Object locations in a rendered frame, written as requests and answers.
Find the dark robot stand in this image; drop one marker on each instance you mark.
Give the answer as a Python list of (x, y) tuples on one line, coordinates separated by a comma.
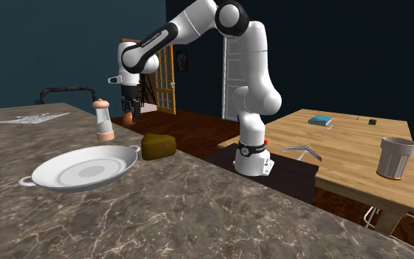
[(289, 172)]

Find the small black object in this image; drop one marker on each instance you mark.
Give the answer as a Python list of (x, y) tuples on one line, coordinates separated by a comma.
[(372, 122)]

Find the beige ribbed cup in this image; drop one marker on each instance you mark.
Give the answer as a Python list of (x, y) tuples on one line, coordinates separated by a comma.
[(395, 157)]

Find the black tripod stand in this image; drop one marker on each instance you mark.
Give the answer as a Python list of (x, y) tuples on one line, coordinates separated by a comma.
[(146, 89)]

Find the black curved faucet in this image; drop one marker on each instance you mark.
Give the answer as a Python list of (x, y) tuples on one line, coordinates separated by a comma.
[(66, 90)]

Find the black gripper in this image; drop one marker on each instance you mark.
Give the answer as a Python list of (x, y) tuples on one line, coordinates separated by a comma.
[(130, 92)]

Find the clear salt mill, peach caps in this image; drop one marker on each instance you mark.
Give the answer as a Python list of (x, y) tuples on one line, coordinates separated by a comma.
[(103, 122)]

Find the white door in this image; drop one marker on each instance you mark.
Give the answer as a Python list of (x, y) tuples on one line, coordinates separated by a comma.
[(232, 82)]

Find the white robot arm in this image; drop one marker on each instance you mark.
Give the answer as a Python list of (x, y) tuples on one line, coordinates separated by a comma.
[(253, 79)]

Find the grey open folding tool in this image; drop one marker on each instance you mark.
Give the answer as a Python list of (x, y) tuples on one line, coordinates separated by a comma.
[(305, 150)]

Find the dark framed wall picture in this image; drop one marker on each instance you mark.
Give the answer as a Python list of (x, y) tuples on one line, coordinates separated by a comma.
[(182, 60)]

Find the wooden glass-pane door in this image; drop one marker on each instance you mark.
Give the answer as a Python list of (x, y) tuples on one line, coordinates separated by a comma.
[(166, 80)]

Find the grey patterned flat sheet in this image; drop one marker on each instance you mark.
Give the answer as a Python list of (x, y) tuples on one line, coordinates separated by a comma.
[(31, 118)]

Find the orange egg-shaped object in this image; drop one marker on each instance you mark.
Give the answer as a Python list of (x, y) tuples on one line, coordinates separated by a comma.
[(127, 118)]

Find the olive green bread loaf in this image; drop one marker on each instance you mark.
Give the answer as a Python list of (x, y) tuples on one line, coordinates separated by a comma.
[(158, 146)]

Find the wooden table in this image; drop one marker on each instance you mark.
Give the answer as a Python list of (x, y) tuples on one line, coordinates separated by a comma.
[(353, 157)]

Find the white metal chair frame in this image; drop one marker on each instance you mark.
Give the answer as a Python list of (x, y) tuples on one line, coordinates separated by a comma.
[(371, 217)]

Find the blue book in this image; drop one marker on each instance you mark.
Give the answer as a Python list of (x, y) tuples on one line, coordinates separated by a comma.
[(319, 120)]

